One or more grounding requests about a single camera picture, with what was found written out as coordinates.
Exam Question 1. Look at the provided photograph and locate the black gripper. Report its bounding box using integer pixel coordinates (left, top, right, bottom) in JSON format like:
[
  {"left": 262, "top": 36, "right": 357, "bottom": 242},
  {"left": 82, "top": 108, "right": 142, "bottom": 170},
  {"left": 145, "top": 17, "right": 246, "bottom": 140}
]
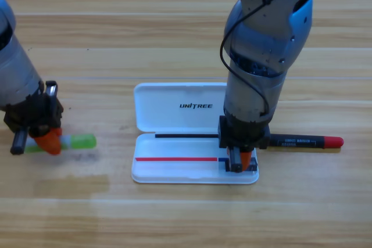
[
  {"left": 3, "top": 80, "right": 64, "bottom": 156},
  {"left": 217, "top": 116, "right": 271, "bottom": 173}
]

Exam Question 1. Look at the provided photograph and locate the black marker with red cap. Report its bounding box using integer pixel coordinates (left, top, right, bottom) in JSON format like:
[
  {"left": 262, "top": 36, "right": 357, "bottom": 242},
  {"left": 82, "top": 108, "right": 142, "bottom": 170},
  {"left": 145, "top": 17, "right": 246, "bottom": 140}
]
[{"left": 269, "top": 133, "right": 345, "bottom": 149}]

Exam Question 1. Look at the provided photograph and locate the white Unitree pencil case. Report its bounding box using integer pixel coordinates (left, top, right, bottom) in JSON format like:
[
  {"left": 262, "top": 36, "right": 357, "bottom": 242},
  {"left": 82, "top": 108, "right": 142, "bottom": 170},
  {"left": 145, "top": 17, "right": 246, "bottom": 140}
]
[{"left": 131, "top": 82, "right": 259, "bottom": 185}]

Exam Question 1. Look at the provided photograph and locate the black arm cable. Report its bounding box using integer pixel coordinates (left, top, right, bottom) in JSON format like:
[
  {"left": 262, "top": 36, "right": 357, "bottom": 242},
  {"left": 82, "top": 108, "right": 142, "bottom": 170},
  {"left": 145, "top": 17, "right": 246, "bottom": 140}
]
[{"left": 220, "top": 0, "right": 320, "bottom": 116}]

